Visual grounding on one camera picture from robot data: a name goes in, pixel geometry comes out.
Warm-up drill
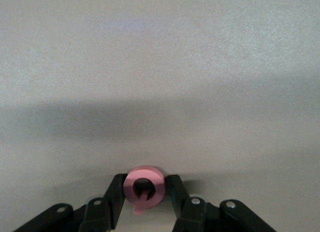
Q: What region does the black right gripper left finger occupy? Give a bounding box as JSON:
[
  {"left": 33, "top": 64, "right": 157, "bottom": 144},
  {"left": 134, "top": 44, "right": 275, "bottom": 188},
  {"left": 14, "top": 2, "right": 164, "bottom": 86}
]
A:
[{"left": 11, "top": 173, "right": 128, "bottom": 232}]

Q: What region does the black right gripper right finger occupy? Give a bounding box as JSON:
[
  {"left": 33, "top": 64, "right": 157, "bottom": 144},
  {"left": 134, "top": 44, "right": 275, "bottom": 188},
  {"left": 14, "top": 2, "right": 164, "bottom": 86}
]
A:
[{"left": 163, "top": 174, "right": 276, "bottom": 232}]

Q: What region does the pink foam letter Q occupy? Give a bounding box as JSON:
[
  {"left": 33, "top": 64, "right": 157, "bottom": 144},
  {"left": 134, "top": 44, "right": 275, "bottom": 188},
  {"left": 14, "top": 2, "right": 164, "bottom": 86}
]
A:
[{"left": 122, "top": 165, "right": 166, "bottom": 215}]

